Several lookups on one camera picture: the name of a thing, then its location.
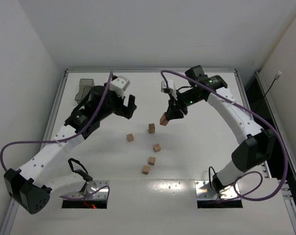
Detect striped wooden block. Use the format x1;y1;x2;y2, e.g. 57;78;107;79
159;112;169;126

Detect long wooden block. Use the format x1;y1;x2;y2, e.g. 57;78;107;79
148;123;155;134

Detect translucent grey plastic bin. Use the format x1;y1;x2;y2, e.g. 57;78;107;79
74;78;95;104

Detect small wooden cube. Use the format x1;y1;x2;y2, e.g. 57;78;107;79
126;133;134;142
153;144;161;152
142;165;150;175
148;157;156;165

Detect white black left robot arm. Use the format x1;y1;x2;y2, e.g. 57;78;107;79
3;83;137;214

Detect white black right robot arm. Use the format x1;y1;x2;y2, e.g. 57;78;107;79
160;65;275;193

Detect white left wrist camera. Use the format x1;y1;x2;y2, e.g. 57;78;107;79
109;75;130;98

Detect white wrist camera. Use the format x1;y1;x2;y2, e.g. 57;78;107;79
109;75;130;98
161;80;177;100

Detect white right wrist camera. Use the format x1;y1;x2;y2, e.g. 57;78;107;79
161;80;177;100

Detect aluminium table frame rail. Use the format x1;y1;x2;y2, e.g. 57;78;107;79
66;68;237;73

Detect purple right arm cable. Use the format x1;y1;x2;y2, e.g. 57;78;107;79
160;70;289;200

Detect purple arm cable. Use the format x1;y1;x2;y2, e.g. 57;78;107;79
160;70;289;200
0;70;114;200

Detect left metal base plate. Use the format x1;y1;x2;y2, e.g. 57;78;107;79
61;180;110;201

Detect metal base plate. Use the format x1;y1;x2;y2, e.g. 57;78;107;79
194;180;238;201
61;180;110;201

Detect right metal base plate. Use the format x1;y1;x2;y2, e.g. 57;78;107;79
194;180;238;201

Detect black wall cable with plug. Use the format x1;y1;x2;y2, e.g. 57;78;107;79
246;70;283;116

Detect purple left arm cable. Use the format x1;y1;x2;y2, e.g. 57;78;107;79
0;70;114;200

